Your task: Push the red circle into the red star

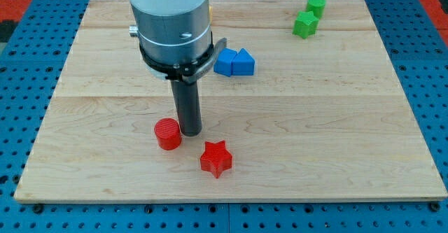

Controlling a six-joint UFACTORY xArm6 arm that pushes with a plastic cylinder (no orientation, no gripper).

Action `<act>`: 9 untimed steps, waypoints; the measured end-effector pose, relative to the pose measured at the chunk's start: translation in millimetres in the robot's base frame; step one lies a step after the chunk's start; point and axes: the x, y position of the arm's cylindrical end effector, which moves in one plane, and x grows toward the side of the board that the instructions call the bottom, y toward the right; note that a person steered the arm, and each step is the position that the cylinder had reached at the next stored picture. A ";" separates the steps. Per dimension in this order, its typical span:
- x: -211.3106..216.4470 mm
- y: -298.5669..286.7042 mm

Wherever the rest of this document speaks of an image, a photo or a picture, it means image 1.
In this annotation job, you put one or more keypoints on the red cylinder block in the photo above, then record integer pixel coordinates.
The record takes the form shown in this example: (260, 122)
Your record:
(168, 134)

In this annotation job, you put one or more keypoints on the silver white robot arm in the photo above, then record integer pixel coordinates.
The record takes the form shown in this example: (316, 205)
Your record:
(175, 38)

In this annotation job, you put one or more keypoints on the yellow block behind arm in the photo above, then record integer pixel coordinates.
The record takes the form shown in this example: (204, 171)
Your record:
(211, 13)

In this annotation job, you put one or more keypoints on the red star block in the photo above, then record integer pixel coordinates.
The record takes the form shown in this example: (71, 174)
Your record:
(216, 158)

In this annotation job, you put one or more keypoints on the green star block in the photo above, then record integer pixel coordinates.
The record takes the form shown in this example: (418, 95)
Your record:
(305, 24)

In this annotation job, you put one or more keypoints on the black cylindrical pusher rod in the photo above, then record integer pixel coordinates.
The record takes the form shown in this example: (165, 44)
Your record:
(187, 102)

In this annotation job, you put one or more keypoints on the blue cube block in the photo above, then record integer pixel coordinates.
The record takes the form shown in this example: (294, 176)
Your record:
(223, 65)

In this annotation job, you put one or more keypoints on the blue triangular prism block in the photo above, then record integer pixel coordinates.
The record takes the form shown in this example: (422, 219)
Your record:
(243, 64)

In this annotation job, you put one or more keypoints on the light wooden board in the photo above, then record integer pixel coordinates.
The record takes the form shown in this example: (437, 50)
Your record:
(323, 119)

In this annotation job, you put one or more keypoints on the green cylinder block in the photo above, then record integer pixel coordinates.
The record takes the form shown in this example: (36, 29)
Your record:
(317, 7)

